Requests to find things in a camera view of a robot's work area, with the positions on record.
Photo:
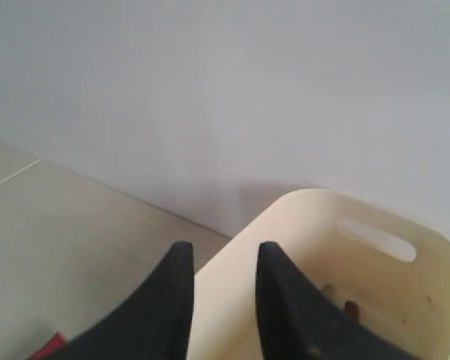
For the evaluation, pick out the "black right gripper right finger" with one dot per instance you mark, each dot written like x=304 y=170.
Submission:
x=296 y=321

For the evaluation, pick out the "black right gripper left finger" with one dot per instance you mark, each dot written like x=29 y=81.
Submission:
x=154 y=322

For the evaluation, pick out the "dark wooden spoon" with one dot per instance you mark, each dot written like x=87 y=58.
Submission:
x=351 y=309

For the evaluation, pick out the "red tablecloth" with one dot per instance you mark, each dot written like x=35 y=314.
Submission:
x=57 y=341

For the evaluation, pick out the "cream plastic bin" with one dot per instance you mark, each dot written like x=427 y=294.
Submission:
x=396 y=270

